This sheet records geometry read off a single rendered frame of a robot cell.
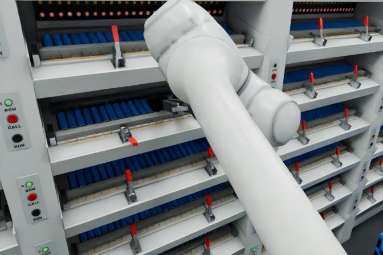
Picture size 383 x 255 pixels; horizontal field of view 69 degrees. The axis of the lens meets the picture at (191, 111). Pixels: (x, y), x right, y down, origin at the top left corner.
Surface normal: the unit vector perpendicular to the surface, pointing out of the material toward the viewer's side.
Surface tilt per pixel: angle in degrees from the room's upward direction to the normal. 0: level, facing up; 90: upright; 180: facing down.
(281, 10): 90
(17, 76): 90
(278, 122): 80
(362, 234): 0
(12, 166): 90
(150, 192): 19
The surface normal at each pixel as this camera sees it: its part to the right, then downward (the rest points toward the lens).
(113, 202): 0.16, -0.78
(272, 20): 0.49, 0.32
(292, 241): -0.44, -0.23
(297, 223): -0.06, -0.46
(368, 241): 0.00, -0.93
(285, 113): 0.45, 0.03
